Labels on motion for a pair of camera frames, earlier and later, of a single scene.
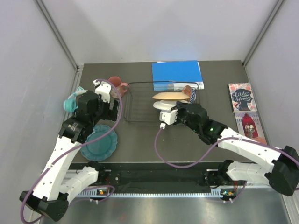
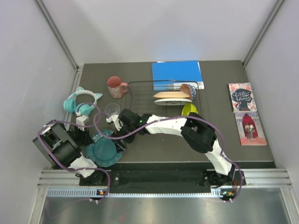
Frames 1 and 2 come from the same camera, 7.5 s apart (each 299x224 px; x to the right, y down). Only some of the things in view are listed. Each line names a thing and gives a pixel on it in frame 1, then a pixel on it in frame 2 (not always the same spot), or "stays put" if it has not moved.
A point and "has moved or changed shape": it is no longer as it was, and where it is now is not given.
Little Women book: (241, 97) stays put
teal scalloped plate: (102, 148) has moved or changed shape
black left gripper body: (104, 112) to (79, 136)
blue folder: (175, 75) stays put
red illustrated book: (249, 126) stays put
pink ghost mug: (122, 87) stays put
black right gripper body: (182, 117) to (125, 130)
